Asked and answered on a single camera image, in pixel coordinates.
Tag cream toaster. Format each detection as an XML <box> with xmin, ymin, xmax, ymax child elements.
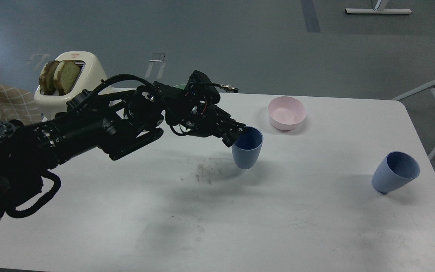
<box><xmin>34</xmin><ymin>51</ymin><xmax>107</xmax><ymax>119</ymax></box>

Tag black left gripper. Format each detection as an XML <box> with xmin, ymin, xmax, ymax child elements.
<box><xmin>153</xmin><ymin>70</ymin><xmax>247</xmax><ymax>147</ymax></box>

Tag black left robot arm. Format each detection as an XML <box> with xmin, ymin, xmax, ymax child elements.
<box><xmin>0</xmin><ymin>70</ymin><xmax>247</xmax><ymax>220</ymax></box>

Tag pink bowl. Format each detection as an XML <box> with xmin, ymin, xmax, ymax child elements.
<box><xmin>267</xmin><ymin>96</ymin><xmax>307</xmax><ymax>131</ymax></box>

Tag beige checkered cloth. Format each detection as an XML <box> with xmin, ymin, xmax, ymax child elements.
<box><xmin>0</xmin><ymin>84</ymin><xmax>43</xmax><ymax>125</ymax></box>

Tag dark blue cup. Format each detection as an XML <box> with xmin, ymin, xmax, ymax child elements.
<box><xmin>231</xmin><ymin>126</ymin><xmax>264</xmax><ymax>169</ymax></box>

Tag white stand base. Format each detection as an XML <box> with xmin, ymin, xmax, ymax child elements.
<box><xmin>344</xmin><ymin>0</ymin><xmax>412</xmax><ymax>15</ymax></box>

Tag light blue cup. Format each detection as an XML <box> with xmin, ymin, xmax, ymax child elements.
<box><xmin>372</xmin><ymin>151</ymin><xmax>421</xmax><ymax>193</ymax></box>

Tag toast slice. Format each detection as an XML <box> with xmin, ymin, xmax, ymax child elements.
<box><xmin>53</xmin><ymin>60</ymin><xmax>81</xmax><ymax>96</ymax></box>
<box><xmin>39</xmin><ymin>60</ymin><xmax>60</xmax><ymax>95</ymax></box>

